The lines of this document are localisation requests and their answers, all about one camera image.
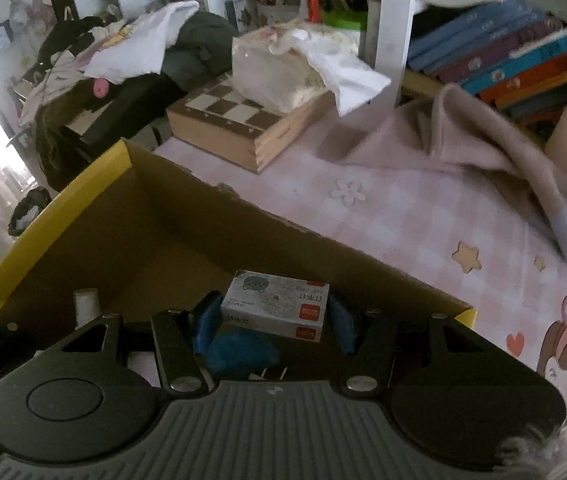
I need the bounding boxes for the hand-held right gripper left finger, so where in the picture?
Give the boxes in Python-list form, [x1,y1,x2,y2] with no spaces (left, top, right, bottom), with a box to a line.
[38,290,225,394]

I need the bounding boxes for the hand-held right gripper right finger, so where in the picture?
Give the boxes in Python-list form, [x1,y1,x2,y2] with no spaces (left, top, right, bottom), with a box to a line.
[326,294,514,396]

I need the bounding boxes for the small white red-label carton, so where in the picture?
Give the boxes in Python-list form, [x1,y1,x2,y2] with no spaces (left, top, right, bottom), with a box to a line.
[220,269,330,343]

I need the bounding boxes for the yellow cardboard box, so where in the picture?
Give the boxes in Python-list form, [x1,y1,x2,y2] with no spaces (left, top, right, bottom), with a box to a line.
[0,139,478,376]

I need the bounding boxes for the white spray bottle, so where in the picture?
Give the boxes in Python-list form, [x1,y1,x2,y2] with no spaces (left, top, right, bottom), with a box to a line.
[74,287,100,331]

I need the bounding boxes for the blue rounded item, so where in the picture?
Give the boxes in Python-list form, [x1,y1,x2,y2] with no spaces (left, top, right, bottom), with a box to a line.
[208,332,279,373]

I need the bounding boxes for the black bag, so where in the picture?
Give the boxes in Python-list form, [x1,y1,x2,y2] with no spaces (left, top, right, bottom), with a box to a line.
[8,186,53,237]

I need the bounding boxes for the wooden chessboard box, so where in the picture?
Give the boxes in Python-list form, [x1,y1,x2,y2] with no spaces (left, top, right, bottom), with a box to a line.
[166,72,337,173]

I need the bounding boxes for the pink and grey cloth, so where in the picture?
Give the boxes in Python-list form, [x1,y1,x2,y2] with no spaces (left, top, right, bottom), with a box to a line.
[348,82,567,281]

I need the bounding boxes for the brown fuzzy garment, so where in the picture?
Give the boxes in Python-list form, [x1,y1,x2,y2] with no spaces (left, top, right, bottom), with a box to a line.
[34,82,109,191]

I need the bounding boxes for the white tissue pack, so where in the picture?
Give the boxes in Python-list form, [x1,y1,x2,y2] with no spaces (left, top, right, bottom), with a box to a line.
[231,19,391,116]

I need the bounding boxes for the dark jacket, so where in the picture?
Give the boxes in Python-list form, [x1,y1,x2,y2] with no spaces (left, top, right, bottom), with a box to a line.
[161,10,237,111]

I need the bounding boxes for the pile of light clothes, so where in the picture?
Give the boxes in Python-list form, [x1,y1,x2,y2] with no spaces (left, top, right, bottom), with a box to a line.
[16,30,114,128]

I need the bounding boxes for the white t-shirt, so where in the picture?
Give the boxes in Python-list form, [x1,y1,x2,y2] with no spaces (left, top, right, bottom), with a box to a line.
[84,0,200,86]

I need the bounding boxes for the white bookshelf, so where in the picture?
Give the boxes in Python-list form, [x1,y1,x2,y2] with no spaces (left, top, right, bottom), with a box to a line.
[373,0,567,111]

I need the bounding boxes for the green box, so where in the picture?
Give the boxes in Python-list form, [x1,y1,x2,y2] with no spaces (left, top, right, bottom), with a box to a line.
[323,10,368,31]

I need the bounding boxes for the row of colourful books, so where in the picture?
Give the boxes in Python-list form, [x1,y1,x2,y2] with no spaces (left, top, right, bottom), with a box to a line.
[406,0,567,133]

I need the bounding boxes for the white brush holder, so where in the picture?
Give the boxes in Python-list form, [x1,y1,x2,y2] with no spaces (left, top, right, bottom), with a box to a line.
[256,0,309,23]

